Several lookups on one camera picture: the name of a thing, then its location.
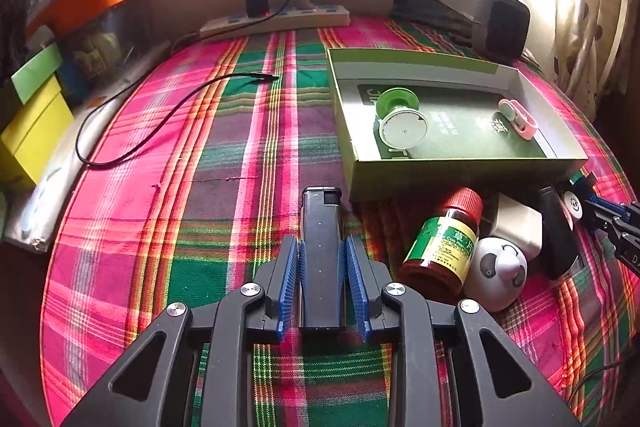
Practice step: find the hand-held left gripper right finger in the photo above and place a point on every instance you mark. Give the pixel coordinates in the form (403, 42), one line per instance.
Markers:
(357, 287)

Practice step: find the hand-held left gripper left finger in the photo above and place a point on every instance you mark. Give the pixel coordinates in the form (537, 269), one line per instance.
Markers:
(290, 287)

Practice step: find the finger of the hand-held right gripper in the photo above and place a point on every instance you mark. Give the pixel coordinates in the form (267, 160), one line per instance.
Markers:
(617, 229)
(605, 207)

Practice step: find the small blue and white object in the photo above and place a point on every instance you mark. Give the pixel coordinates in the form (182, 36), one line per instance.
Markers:
(574, 207)

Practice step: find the black device with clear end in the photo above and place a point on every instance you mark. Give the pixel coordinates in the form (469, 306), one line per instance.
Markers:
(557, 232)

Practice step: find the black rectangular lighter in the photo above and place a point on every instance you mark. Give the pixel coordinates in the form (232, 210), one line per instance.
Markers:
(320, 232)

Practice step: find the red-capped bottle with green label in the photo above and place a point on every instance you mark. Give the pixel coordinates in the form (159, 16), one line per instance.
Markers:
(440, 247)

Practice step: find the white round panda toy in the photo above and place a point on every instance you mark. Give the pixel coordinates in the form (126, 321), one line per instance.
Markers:
(495, 272)

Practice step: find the green cardboard box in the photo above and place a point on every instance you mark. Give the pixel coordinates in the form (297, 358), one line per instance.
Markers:
(450, 142)

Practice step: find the white plastic adapter block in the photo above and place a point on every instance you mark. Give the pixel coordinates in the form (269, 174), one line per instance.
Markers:
(517, 224)

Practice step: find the pink and white clip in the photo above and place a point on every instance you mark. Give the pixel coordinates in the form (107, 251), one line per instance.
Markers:
(520, 119)

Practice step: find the plaid blanket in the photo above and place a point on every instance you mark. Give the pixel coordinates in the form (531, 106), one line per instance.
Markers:
(190, 207)

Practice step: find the round white gadget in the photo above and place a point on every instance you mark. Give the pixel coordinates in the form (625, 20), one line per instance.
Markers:
(402, 129)

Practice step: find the patterned curtain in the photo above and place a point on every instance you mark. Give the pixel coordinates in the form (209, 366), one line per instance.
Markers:
(590, 22)

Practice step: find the grey and black small heater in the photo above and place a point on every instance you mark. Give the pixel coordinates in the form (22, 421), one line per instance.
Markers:
(505, 24)

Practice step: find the dark folded sheet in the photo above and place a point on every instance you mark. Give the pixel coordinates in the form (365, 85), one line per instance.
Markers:
(430, 7)

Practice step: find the white power strip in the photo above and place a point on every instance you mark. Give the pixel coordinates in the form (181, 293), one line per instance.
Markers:
(280, 19)

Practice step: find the yellow box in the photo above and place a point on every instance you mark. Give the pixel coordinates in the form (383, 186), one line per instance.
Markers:
(37, 132)

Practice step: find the blue packet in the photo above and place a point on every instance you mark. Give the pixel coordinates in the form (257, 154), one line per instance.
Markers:
(74, 79)

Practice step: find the clear plastic container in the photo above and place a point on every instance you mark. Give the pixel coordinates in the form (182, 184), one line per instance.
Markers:
(110, 42)

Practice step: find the yellow green boxes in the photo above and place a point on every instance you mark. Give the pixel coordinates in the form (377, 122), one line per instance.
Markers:
(37, 69)

